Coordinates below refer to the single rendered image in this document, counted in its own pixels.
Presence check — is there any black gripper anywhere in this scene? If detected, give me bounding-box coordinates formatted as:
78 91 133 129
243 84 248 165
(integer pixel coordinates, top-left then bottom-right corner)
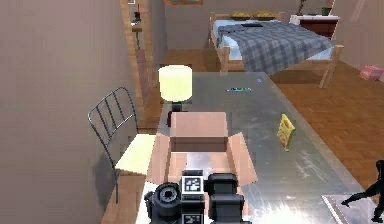
143 182 183 224

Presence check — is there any open cardboard box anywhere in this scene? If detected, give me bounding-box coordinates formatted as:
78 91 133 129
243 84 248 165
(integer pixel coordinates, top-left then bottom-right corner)
145 111 259 186

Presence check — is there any metal chair with yellow seat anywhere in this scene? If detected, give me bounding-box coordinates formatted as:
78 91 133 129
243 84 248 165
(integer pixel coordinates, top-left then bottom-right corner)
87 86 157 204

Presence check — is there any yellow shade table lamp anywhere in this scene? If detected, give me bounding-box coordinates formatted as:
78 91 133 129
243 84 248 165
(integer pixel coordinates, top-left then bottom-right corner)
157 64 194 113

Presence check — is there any grey metal table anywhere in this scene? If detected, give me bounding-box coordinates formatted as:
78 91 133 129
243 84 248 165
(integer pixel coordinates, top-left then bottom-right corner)
135 71 368 224

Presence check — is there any yellow box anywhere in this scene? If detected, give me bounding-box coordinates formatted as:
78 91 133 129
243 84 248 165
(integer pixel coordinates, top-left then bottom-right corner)
276 113 296 153

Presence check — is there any wooden shelf unit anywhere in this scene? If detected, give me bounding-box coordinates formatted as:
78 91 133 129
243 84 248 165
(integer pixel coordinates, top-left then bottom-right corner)
120 0 155 131

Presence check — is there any wooden bed with plaid blanket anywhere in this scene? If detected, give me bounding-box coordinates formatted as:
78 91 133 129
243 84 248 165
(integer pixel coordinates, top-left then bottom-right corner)
208 11 345 89

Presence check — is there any olive green pillow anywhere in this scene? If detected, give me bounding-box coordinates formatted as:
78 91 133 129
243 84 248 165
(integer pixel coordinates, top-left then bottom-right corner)
230 11 252 21
252 11 276 21

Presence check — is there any red and white dresser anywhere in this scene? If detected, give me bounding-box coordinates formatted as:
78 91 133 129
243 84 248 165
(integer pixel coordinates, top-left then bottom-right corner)
289 13 341 39

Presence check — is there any house plant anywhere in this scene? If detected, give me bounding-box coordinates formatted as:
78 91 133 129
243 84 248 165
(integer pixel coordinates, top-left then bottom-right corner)
295 0 308 16

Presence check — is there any pink box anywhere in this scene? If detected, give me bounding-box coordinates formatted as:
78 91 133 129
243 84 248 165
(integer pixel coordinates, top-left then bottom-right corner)
359 64 384 82

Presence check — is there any framed wall picture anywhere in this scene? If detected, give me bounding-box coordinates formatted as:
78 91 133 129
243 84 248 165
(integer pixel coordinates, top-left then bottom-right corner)
163 0 204 6

